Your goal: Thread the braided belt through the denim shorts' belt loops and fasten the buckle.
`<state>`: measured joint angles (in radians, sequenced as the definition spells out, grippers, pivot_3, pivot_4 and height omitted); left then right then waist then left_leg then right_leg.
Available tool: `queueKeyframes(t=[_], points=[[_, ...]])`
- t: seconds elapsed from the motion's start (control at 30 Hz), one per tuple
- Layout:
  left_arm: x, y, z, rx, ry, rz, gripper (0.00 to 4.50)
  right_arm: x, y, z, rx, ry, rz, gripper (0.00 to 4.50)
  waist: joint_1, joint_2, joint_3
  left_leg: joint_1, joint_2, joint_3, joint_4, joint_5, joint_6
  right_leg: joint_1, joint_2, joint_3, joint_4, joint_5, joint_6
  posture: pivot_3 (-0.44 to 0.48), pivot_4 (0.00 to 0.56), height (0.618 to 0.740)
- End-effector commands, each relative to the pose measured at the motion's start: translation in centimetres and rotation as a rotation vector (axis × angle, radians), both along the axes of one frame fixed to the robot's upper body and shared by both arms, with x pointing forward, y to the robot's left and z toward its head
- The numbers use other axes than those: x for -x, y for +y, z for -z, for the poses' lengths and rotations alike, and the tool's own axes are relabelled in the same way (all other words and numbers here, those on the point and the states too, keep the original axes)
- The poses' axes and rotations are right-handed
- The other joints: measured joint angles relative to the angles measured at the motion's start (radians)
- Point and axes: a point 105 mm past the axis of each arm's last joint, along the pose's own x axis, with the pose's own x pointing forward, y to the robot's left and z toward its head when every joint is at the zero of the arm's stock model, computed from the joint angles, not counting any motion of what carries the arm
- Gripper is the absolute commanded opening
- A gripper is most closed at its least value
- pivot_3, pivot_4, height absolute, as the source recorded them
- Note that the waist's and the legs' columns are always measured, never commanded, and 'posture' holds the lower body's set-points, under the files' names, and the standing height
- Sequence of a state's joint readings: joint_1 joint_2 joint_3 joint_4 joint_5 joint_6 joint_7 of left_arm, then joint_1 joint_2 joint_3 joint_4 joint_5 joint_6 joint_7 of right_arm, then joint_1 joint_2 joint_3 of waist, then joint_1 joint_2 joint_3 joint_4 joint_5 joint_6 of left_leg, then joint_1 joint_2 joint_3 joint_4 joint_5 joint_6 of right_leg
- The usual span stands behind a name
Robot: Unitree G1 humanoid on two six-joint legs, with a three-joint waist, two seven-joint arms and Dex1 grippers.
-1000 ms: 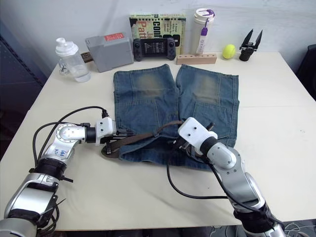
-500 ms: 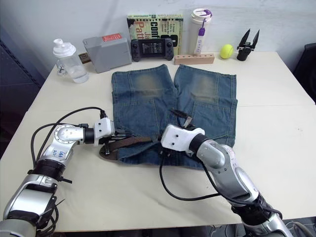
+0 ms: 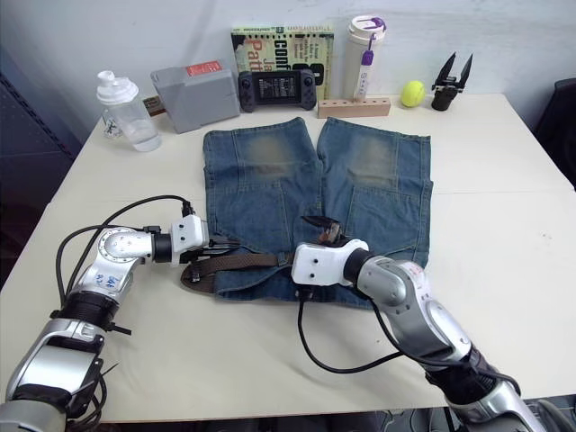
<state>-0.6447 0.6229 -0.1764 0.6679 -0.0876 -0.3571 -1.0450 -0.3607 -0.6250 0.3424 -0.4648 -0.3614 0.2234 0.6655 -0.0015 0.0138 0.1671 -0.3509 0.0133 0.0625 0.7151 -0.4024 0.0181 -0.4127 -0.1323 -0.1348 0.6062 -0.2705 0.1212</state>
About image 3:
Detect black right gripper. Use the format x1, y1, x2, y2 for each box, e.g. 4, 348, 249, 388
300, 215, 351, 248

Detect dark blue perforated panel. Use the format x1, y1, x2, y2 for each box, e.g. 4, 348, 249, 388
0, 44, 91, 293

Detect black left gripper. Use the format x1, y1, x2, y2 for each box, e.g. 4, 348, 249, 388
179, 237, 243, 267

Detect white tumbler with purple lid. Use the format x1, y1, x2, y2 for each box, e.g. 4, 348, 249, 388
345, 14, 390, 102

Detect black chair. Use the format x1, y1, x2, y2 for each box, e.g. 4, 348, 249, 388
532, 77, 576, 191

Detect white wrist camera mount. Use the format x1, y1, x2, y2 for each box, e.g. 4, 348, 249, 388
291, 238, 371, 288
169, 214, 212, 266

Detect clear shaker bottle white lid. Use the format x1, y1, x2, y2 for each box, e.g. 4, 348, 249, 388
94, 70, 164, 154

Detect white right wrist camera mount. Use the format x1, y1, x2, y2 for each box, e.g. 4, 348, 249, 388
291, 238, 371, 288

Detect black handheld game console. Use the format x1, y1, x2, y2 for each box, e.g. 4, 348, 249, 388
237, 69, 319, 114

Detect spiral bound book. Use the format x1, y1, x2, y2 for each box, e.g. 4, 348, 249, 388
229, 23, 337, 102

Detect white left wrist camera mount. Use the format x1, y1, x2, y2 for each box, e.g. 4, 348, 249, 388
169, 214, 212, 266

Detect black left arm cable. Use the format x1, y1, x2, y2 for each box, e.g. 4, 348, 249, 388
56, 193, 196, 311

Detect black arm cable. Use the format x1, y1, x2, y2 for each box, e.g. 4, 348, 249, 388
294, 287, 407, 374
56, 193, 196, 311

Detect wooden block with holes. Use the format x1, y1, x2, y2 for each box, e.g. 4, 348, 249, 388
316, 98, 392, 120

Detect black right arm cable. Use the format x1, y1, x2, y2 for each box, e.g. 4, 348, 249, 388
294, 287, 407, 374

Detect yellow tennis ball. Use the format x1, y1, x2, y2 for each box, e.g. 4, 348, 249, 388
400, 79, 428, 109

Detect spare black two-finger gripper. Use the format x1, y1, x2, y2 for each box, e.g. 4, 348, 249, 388
430, 51, 475, 113

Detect grey box with red label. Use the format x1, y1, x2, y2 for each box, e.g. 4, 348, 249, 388
148, 59, 242, 135

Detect brown braided belt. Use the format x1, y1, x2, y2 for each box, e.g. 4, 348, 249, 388
180, 252, 299, 295

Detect blue denim shorts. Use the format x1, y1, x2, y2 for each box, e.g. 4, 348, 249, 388
202, 116, 436, 312

